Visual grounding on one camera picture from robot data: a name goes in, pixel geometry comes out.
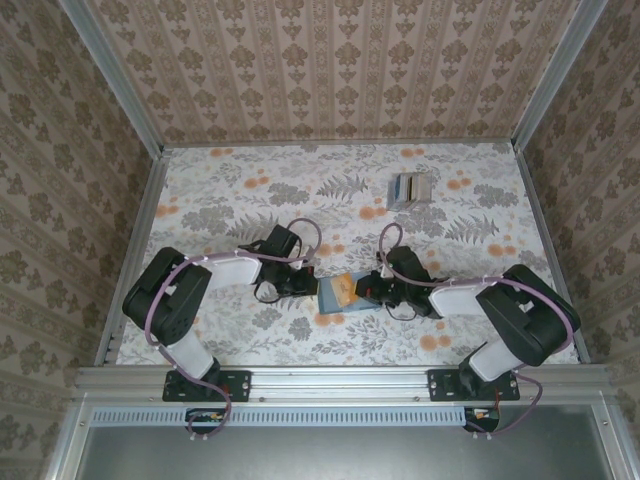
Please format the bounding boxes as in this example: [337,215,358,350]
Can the orange card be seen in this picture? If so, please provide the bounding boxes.
[332,273,359,307]

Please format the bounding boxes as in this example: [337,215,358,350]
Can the clear acrylic card holder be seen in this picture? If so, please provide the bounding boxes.
[387,172,432,211]

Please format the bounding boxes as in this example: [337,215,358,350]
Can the blue-edged card stack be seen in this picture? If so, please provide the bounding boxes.
[389,174,409,207]

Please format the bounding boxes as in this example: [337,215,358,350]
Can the black controller board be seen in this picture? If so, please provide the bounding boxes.
[185,407,227,435]
[463,407,502,434]

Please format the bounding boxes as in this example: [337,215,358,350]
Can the grey metal panel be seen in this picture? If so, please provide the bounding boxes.
[74,404,611,480]

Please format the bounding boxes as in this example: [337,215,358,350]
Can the thin black right gripper cable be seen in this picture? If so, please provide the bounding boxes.
[387,299,429,322]

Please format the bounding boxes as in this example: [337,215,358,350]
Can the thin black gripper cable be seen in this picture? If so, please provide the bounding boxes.
[253,279,284,305]
[387,299,429,322]

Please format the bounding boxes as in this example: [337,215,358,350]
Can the thin black left gripper cable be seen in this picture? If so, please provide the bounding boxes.
[253,279,284,305]

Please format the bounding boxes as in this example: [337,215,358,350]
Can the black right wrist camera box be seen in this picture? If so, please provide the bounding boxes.
[383,244,451,291]

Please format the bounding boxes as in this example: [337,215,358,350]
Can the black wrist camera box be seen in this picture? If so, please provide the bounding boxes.
[237,223,303,262]
[383,244,451,291]

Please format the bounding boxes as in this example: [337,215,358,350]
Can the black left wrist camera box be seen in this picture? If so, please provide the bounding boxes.
[237,223,303,262]

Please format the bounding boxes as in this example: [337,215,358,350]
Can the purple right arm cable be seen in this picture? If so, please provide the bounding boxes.
[378,223,581,444]

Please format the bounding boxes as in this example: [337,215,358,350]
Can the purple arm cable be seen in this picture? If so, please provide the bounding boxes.
[143,217,324,446]
[378,223,581,444]

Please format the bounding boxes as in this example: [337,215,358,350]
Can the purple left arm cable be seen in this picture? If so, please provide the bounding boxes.
[143,217,324,446]

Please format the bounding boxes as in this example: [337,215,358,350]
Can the aluminium front rail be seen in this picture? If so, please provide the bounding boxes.
[74,364,616,401]

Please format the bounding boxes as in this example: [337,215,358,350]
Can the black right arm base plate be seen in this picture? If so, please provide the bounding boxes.
[428,368,521,403]

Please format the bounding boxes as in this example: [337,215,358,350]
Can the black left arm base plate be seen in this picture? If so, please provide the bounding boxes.
[162,369,253,403]

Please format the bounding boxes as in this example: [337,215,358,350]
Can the white slotted cable duct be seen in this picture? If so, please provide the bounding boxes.
[92,405,471,427]

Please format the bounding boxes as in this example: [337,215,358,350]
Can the aluminium side rail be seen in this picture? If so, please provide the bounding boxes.
[94,147,171,369]
[512,144,594,366]

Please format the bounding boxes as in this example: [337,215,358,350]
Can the aluminium frame post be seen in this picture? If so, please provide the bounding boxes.
[57,0,166,156]
[512,0,609,151]

